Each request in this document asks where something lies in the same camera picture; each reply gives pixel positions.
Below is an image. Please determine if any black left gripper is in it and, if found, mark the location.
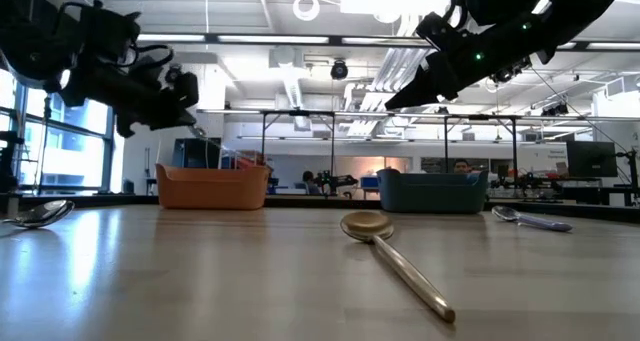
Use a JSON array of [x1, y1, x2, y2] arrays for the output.
[[52, 0, 200, 139]]

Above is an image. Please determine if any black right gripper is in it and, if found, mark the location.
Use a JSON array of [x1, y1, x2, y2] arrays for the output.
[[383, 10, 539, 111]]

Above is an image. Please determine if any blue-handled silver spoon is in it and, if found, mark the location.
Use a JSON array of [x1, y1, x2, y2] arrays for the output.
[[491, 204, 574, 233], [0, 199, 76, 230]]

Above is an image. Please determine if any dark blue cabinet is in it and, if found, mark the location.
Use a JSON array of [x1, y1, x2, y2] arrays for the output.
[[171, 136, 225, 171]]

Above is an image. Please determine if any orange plastic bin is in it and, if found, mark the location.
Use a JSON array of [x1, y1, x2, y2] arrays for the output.
[[154, 162, 273, 212]]

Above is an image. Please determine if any black overhead crossbeam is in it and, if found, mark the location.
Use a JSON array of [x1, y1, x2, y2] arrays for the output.
[[134, 32, 640, 51]]

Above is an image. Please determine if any teal plastic bin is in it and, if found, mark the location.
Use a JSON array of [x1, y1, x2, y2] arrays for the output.
[[375, 167, 491, 215]]

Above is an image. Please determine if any black tripod pole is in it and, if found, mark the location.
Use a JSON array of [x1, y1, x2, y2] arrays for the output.
[[35, 94, 54, 195]]

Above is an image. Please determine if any gold spoon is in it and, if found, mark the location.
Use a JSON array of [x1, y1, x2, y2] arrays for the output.
[[339, 210, 457, 325]]

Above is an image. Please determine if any black equipment stand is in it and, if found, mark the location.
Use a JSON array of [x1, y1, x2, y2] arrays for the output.
[[0, 129, 25, 195]]

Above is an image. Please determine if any black monitor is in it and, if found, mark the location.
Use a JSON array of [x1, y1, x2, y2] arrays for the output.
[[565, 140, 619, 179]]

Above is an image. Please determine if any black monitor stand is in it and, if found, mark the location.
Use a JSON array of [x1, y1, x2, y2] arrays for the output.
[[615, 148, 640, 207]]

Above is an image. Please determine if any black background table frame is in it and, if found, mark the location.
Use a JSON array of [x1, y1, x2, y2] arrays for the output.
[[442, 113, 521, 183], [259, 108, 337, 178]]

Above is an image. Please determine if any black overhead camera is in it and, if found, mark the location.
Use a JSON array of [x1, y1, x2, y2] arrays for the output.
[[329, 58, 350, 82]]

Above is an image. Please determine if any white ring light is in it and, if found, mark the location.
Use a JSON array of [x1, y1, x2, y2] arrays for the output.
[[291, 0, 322, 23]]

